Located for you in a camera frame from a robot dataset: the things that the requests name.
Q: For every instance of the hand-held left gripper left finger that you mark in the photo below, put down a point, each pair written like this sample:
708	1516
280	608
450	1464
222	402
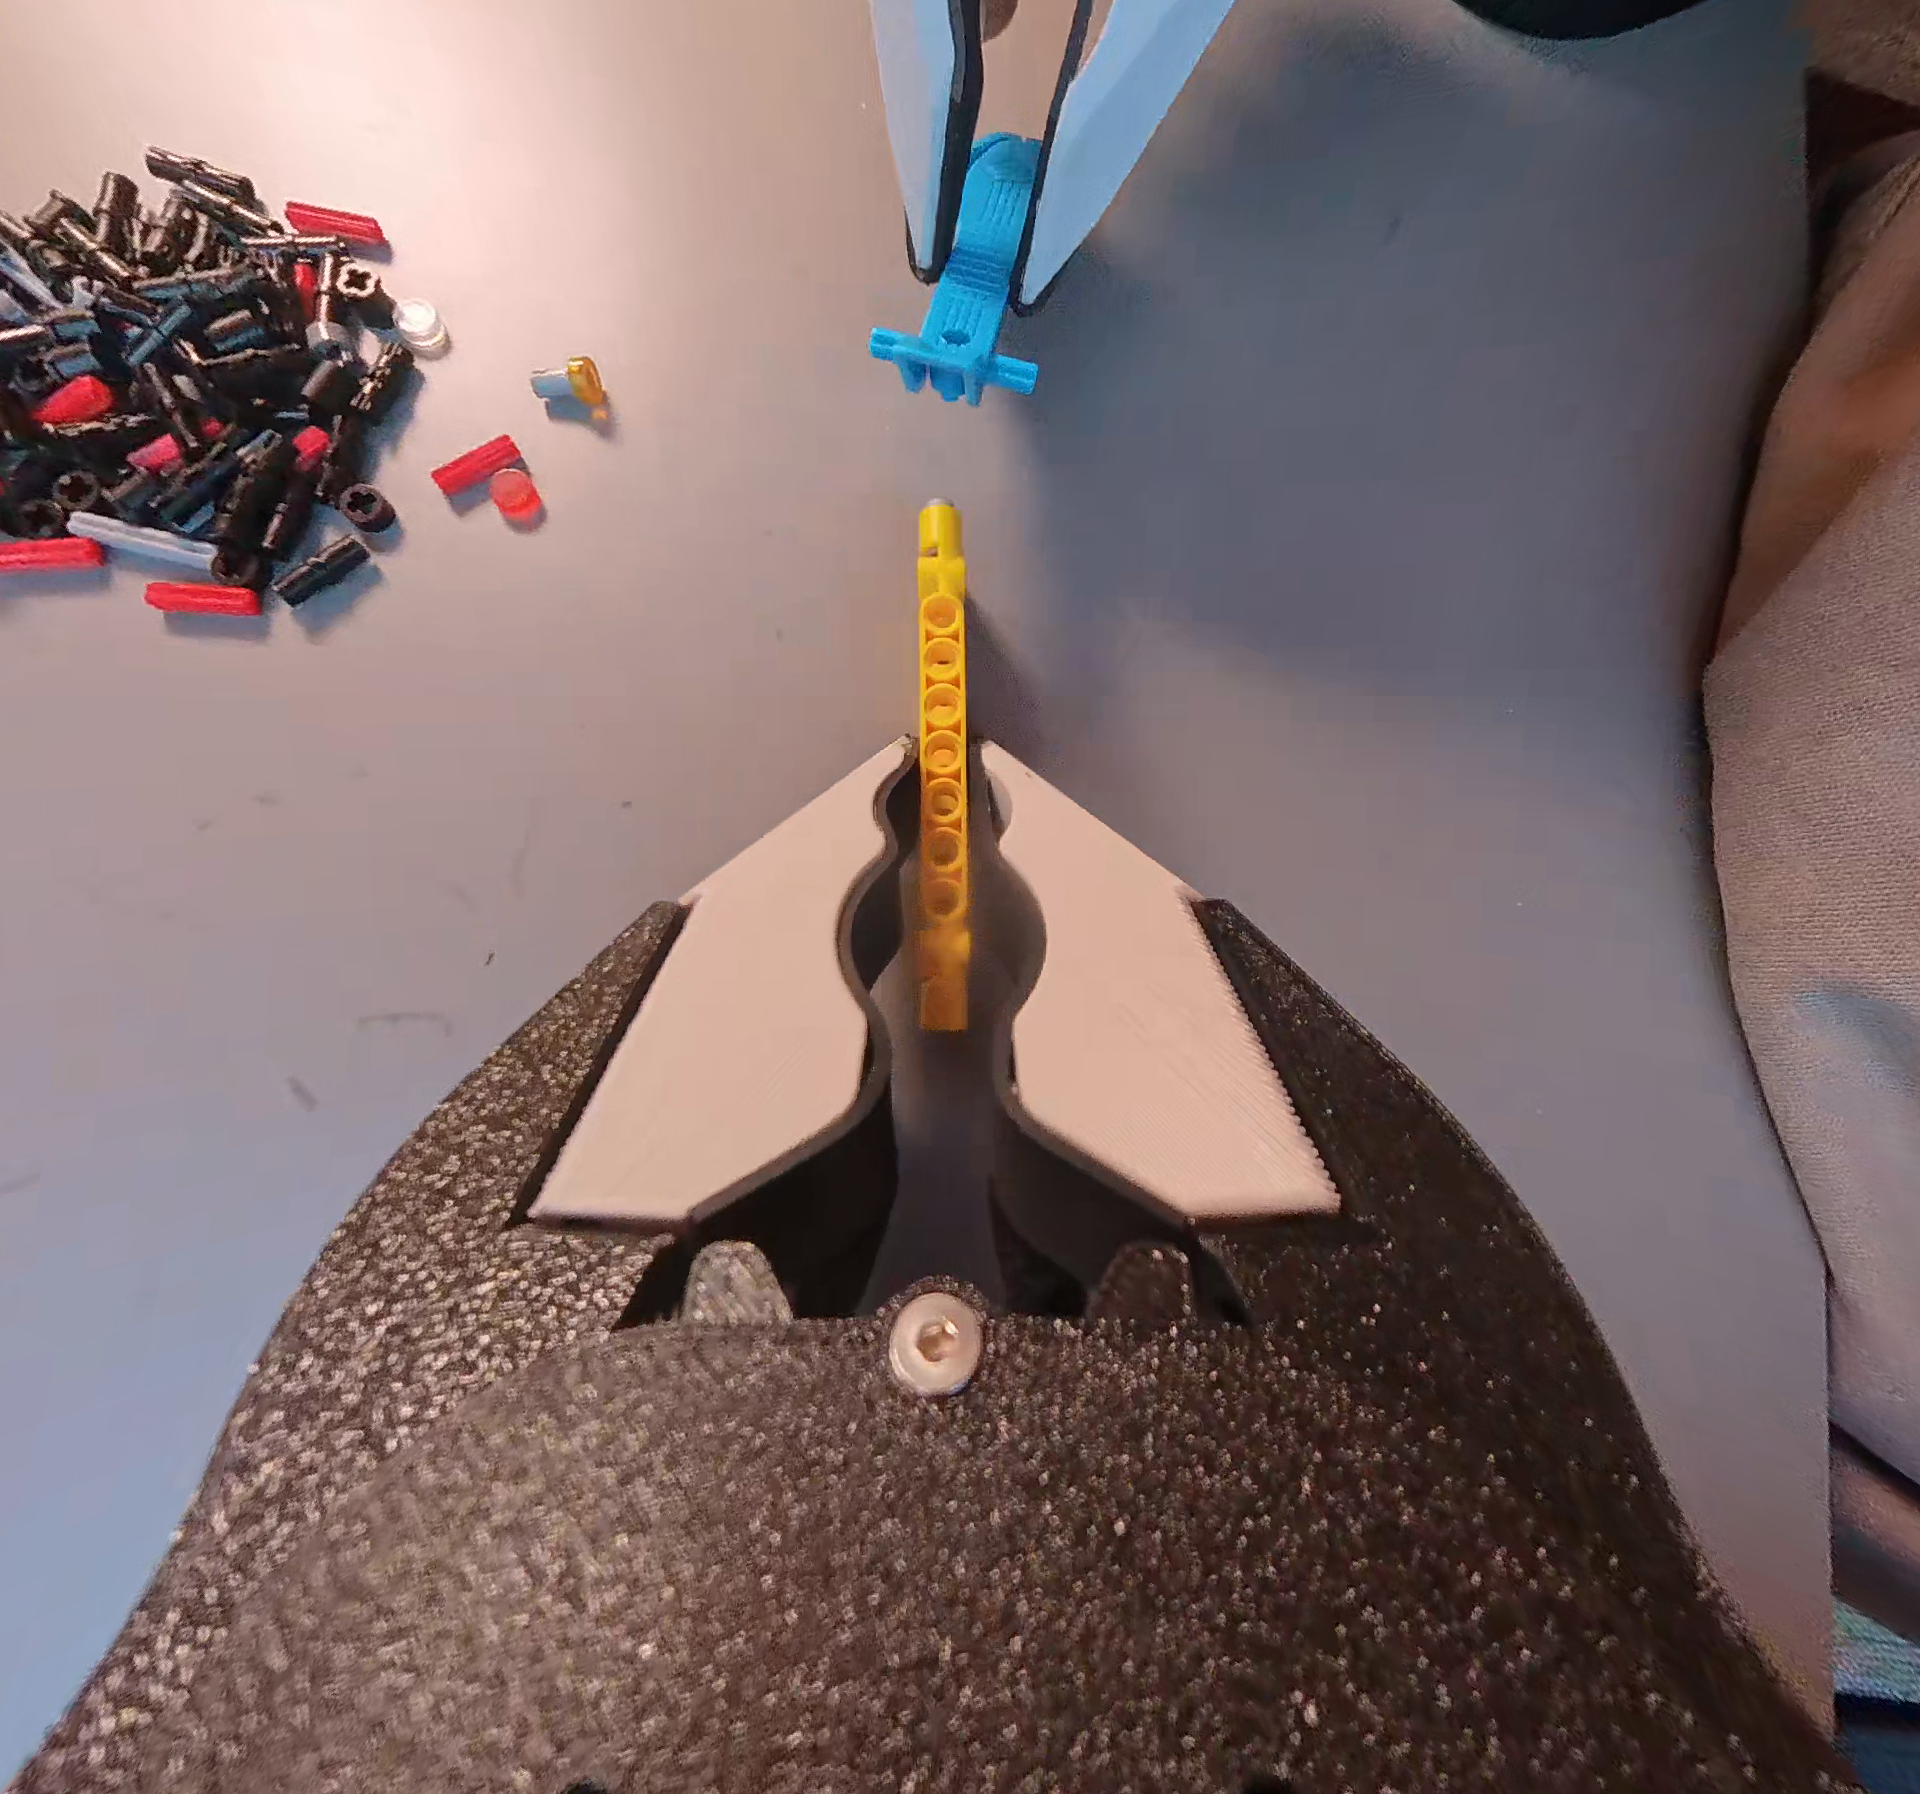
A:
718	1059

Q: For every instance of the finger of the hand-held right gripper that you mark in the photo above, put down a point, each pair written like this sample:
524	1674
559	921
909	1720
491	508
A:
1171	27
906	27

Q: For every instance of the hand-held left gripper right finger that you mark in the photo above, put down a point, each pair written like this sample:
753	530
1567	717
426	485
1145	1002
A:
1156	1059

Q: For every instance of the blue brick separator tool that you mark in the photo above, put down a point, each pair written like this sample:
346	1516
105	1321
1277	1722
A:
976	279

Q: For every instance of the yellow perforated brick beam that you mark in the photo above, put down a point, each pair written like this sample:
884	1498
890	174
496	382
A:
941	777

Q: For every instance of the grey desk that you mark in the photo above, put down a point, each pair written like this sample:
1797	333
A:
1422	626

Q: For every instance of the clear round stud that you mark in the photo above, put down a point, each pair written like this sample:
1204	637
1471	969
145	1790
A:
423	326

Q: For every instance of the red round stud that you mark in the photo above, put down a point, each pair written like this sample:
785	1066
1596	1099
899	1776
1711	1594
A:
517	494

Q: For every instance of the red connector pin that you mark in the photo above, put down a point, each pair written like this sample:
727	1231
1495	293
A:
476	461

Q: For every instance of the pile of small connector pins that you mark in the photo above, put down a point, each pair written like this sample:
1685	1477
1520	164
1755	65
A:
181	369

